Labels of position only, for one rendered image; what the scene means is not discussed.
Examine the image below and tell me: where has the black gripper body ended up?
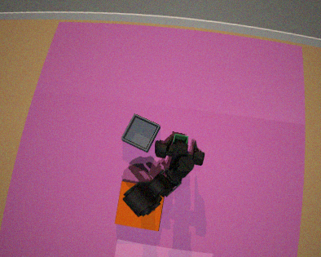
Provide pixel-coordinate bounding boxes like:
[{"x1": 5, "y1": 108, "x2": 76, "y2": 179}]
[{"x1": 156, "y1": 144, "x2": 204, "y2": 166}]

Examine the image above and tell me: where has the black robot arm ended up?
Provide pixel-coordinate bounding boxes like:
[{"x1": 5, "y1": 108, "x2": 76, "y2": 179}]
[{"x1": 123, "y1": 142, "x2": 194, "y2": 217}]

